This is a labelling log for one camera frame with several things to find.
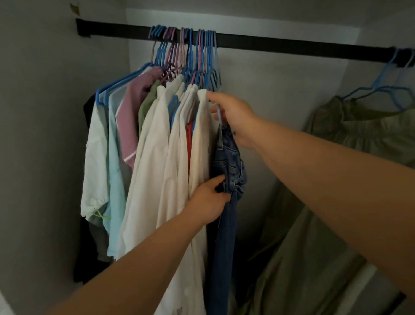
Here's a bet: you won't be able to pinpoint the person's left hand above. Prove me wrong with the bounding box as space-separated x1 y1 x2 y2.
181 174 231 228

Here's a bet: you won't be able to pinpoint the person's right hand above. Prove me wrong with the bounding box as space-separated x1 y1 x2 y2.
207 91 260 150

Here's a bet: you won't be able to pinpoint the blue denim jeans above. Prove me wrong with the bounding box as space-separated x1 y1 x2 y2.
206 125 248 315

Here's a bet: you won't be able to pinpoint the clothes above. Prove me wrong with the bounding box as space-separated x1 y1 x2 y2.
73 66 221 315

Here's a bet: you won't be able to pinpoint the person's left forearm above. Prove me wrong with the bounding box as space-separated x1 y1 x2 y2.
45 209 208 315

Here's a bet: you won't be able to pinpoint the person's right forearm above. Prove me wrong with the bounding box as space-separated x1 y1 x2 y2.
248 116 415 299

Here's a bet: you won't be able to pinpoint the black clothes rail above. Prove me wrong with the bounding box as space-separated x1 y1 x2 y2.
75 18 415 68

